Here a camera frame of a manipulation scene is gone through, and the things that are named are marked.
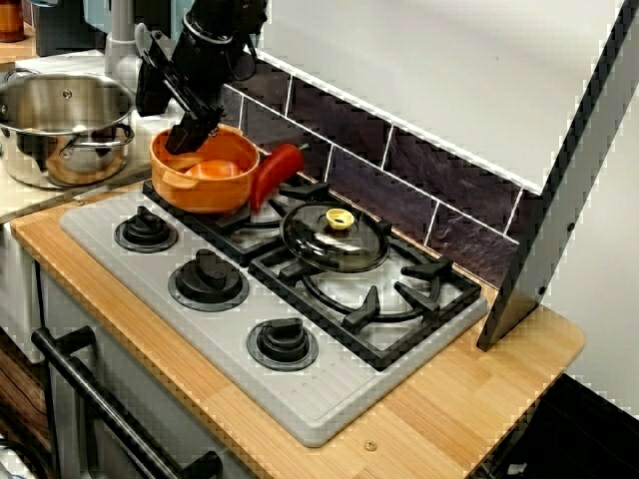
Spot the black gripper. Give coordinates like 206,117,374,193
135,24,235,156

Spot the salmon sushi toy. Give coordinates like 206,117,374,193
167,153,246,180

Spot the orange plastic toy pot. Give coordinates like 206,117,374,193
149,123,261,216

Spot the black stove knob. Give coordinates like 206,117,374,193
113,205,180,254
167,247,251,313
246,316,320,372

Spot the red toy chili pepper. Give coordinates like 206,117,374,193
249,143,310,214

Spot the stainless steel pot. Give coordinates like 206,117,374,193
0,69,137,190

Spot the black stove grate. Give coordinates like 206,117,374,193
248,219,483,373
142,177,333,268

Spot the teal box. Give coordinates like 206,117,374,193
82,0,114,34

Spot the dark grey box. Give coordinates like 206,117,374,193
33,0,109,57

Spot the wooden side table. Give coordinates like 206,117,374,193
0,24,40,66

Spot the amber glass jar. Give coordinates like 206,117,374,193
0,0,26,44

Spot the glass lid with yellow knob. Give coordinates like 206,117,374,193
279,201,391,274

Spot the grey toy stove plate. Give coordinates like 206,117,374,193
59,177,489,449

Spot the white toy kitchen cabinet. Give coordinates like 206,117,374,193
0,219,261,479

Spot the dark tile backsplash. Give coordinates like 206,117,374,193
219,49,543,300

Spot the dark grey panel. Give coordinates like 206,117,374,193
476,0,639,353

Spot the black case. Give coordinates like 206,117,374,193
463,373,639,479

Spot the black oven door handle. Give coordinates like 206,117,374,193
30,324,225,479

